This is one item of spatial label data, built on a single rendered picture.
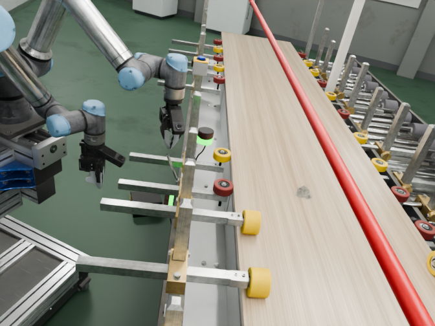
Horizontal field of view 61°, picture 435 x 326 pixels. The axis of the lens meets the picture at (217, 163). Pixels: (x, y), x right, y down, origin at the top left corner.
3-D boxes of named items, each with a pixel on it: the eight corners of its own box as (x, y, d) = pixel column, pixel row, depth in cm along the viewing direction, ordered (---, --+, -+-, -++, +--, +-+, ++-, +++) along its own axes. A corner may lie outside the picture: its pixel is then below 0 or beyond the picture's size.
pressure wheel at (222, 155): (219, 178, 168) (223, 157, 162) (206, 170, 172) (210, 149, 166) (230, 173, 174) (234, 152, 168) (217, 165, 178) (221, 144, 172)
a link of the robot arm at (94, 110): (75, 101, 126) (98, 96, 132) (76, 129, 132) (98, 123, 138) (87, 110, 122) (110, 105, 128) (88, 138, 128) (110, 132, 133)
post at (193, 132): (176, 226, 161) (188, 130, 136) (177, 221, 164) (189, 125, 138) (184, 227, 161) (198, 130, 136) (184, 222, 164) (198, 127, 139)
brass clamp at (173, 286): (162, 293, 97) (164, 280, 95) (168, 255, 109) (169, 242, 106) (186, 295, 98) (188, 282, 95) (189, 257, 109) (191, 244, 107)
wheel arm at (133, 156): (129, 162, 168) (129, 154, 166) (130, 158, 171) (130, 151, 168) (223, 174, 172) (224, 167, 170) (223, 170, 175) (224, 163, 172)
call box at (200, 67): (191, 76, 175) (193, 60, 171) (192, 71, 181) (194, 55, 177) (206, 78, 176) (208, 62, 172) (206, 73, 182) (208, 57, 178)
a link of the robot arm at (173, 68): (168, 50, 131) (191, 55, 130) (166, 79, 137) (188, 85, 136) (160, 55, 124) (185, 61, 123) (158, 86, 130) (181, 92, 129)
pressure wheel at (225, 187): (210, 210, 148) (213, 187, 142) (210, 198, 155) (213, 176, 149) (229, 213, 149) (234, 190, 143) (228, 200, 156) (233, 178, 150)
